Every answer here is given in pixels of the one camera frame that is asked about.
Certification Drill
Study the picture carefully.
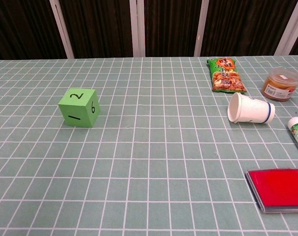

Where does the green numbered foam cube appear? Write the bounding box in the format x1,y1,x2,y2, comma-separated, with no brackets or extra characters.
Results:
57,88,101,128

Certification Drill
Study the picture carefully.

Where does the green grid tablecloth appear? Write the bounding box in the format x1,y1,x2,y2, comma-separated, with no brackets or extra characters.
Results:
0,55,298,236

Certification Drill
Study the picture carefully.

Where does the green snack packet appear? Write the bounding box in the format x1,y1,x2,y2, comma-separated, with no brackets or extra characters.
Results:
206,57,247,93

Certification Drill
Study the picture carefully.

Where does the white paper cup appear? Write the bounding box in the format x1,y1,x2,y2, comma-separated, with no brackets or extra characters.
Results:
227,92,276,124

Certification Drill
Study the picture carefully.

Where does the clear jar with orange contents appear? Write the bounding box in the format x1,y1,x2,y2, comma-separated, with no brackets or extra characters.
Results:
262,68,298,101

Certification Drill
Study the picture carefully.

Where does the red ink pad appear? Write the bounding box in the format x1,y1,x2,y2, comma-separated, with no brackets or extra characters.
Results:
244,168,298,214

